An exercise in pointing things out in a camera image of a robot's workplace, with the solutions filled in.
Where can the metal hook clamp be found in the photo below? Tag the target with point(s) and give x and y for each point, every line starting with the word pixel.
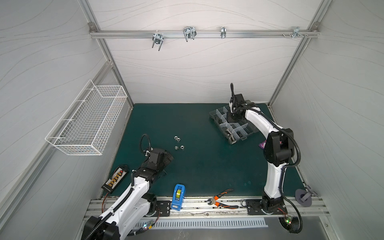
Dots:
pixel 223 32

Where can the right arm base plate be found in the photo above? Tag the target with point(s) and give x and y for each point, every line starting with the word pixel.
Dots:
pixel 266 206

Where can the metal u-bolt clamp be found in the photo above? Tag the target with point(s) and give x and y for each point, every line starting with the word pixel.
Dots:
pixel 189 33
pixel 157 39

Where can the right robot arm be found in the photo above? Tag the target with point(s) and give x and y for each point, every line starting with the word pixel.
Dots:
pixel 279 149

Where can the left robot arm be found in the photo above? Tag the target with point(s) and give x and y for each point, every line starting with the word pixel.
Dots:
pixel 119 220

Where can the pink Fox's candy bag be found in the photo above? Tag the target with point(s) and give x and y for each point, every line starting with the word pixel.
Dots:
pixel 262 145

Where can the screwdriver bit set case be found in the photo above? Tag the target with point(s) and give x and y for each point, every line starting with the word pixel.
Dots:
pixel 118 175

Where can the clear compartment organizer box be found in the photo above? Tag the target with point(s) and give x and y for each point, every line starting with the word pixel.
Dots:
pixel 237 126

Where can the metal bracket right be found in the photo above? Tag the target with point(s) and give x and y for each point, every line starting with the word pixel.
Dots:
pixel 296 33

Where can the metal U-bolt clamp middle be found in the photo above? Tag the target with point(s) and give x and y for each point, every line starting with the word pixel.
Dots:
pixel 189 33

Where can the aluminium crossbar rail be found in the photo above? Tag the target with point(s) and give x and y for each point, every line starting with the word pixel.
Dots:
pixel 201 34

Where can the grey tape spool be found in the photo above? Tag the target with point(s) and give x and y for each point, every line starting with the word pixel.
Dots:
pixel 303 197

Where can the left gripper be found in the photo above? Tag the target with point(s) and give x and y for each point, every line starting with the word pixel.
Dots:
pixel 166 160

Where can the metal U-bolt clamp left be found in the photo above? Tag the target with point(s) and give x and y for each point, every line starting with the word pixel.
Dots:
pixel 157 39

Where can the blue tape dispenser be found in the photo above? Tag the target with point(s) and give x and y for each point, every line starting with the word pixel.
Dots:
pixel 178 197

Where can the white wire basket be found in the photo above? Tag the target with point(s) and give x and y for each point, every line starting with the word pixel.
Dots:
pixel 85 127

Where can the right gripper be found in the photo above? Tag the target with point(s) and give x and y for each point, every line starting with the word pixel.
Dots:
pixel 233 115

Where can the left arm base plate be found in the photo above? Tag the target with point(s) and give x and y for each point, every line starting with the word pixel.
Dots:
pixel 159 209

